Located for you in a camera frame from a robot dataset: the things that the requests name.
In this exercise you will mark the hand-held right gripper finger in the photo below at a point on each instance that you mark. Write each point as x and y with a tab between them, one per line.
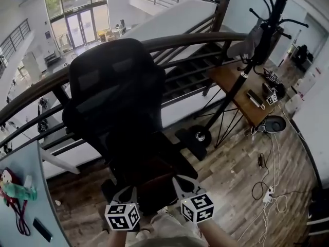
178	188
194	183

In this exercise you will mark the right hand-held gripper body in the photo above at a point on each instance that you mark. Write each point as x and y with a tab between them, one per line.
198	207

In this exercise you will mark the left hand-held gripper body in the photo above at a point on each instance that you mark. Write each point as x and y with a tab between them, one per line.
122	215

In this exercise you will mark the person's right forearm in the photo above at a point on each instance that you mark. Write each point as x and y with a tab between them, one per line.
216	234

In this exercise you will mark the person's left forearm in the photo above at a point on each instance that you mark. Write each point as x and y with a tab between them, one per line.
115	239

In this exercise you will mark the black mesh office chair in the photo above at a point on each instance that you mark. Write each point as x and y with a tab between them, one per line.
115	86

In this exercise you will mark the person's beige trousers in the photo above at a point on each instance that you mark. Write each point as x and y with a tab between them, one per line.
167	228

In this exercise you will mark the crumpled white paper scrap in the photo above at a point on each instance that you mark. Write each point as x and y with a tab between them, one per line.
57	202

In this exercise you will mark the black power adapter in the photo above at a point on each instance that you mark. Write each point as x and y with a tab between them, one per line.
261	161

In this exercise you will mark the white power strip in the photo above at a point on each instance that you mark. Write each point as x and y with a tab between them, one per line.
267	195

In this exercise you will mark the black phone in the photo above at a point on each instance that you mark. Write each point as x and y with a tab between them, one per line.
42	229

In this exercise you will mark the green plastic bottle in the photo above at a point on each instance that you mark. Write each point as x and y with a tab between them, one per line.
21	192

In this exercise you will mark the black oval floor device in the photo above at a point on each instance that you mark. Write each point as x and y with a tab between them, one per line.
276	124

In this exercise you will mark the black and white handheld device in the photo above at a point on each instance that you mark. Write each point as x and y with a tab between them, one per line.
255	98

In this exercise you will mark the wooden desk with black legs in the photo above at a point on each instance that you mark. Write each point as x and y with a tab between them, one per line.
223	76

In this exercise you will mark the dark staircase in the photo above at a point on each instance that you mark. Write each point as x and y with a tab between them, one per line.
195	68

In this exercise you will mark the spare gripper device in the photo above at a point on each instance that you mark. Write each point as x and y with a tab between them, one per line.
273	98
273	76

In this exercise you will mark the dark metal railing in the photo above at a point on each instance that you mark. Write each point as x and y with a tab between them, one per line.
185	38

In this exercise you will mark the grey hanging bag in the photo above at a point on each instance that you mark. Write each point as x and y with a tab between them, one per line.
246	45

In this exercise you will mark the stack of white boxes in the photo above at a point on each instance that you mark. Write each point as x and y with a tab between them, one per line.
306	82

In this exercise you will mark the black coat rack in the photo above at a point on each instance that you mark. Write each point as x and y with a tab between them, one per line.
270	27

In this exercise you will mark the glass entrance doors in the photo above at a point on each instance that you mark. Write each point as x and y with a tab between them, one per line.
77	22

